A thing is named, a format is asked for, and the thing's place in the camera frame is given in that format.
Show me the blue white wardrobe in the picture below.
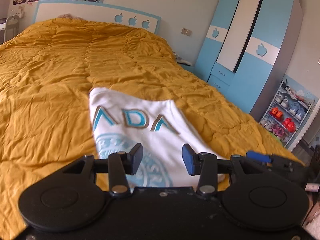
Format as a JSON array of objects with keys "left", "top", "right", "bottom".
[{"left": 194, "top": 0, "right": 303, "bottom": 120}]

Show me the grey metal trolley rack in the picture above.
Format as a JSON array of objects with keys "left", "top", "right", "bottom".
[{"left": 1, "top": 14, "right": 20, "bottom": 42}]

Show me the mustard yellow quilt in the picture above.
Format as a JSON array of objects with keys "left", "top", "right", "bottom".
[{"left": 1, "top": 18, "right": 294, "bottom": 239}]

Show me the white blue apple headboard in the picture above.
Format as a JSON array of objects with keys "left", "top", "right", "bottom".
[{"left": 33, "top": 0, "right": 161, "bottom": 34}]

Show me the white Nevada sweatshirt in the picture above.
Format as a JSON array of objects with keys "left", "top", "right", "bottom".
[{"left": 89, "top": 87, "right": 213, "bottom": 187}]

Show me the shoe rack with shoes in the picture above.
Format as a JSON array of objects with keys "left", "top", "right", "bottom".
[{"left": 260, "top": 76, "right": 318, "bottom": 148}]

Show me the beige wall switch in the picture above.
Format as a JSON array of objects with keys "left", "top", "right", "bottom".
[{"left": 181, "top": 28, "right": 192, "bottom": 36}]

